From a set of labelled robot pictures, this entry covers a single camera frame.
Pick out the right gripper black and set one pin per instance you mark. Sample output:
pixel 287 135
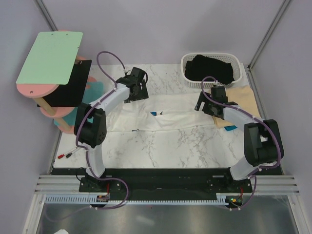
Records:
pixel 204 108

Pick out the aluminium frame rail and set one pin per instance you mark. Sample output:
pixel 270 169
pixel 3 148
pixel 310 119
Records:
pixel 263 185

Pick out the white slotted cable duct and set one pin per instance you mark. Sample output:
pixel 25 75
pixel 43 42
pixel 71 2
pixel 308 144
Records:
pixel 93 199

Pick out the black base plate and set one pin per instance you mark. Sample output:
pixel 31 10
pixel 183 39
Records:
pixel 164 183

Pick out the green board on shelf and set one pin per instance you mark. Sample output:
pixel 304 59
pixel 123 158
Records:
pixel 51 58

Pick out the folded blue t shirt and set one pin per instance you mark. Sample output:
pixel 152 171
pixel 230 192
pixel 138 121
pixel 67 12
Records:
pixel 230 128

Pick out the black t shirt in basket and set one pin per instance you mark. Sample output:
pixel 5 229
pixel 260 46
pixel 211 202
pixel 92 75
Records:
pixel 201 67

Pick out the black board on shelf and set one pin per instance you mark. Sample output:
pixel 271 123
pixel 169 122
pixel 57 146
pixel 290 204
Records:
pixel 71 94

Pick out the white perforated plastic basket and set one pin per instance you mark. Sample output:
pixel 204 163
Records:
pixel 224 57

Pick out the left aluminium corner post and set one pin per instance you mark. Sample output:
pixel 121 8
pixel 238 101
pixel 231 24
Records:
pixel 46 15

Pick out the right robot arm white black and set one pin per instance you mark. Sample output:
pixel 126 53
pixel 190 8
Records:
pixel 263 148

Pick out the right aluminium corner post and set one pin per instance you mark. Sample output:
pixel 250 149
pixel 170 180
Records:
pixel 270 31

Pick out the white paper scrap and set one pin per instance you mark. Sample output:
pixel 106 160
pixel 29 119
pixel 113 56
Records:
pixel 61 231

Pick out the aluminium corner post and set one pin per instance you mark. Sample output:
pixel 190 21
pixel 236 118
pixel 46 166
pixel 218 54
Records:
pixel 46 15
pixel 270 31

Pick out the pink wooden tiered shelf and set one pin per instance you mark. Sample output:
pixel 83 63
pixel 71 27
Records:
pixel 36 92

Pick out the red black marker pens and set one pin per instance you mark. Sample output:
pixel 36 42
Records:
pixel 68 153

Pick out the white printed t shirt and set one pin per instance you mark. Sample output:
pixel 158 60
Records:
pixel 158 113

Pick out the folded beige t shirt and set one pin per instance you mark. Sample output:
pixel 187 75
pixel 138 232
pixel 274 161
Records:
pixel 244 97

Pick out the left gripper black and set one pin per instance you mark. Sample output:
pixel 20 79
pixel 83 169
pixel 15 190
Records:
pixel 143 94

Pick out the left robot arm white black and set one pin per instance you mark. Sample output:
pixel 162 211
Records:
pixel 90 126

